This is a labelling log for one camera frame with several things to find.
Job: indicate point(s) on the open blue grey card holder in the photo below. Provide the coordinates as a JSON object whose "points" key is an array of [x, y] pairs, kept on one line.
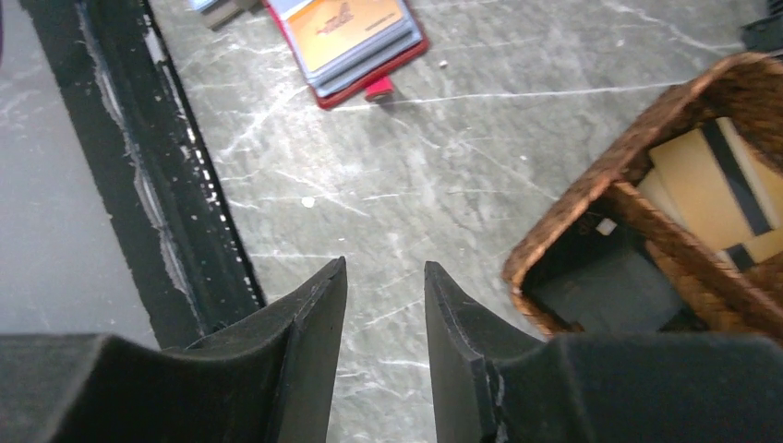
{"points": [[214, 13]]}

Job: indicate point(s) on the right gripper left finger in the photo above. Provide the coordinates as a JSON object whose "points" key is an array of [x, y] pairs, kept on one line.
{"points": [[267, 378]]}

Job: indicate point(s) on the gold cards in basket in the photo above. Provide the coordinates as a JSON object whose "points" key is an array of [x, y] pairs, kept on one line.
{"points": [[710, 184]]}

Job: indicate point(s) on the red leather card holder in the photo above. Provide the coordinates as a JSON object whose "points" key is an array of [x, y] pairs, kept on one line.
{"points": [[365, 68]]}

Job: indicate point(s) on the gold VIP card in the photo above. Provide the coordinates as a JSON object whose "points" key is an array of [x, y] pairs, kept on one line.
{"points": [[324, 30]]}

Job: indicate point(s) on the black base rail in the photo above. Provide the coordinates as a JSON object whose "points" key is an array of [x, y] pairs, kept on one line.
{"points": [[150, 164]]}

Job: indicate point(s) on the brown wicker divided basket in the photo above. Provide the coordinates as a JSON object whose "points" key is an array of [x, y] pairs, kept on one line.
{"points": [[746, 86]]}

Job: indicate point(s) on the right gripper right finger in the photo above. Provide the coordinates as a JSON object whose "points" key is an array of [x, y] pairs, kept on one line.
{"points": [[491, 382]]}

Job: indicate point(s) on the black cards in basket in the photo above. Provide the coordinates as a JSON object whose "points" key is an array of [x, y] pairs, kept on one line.
{"points": [[599, 276]]}

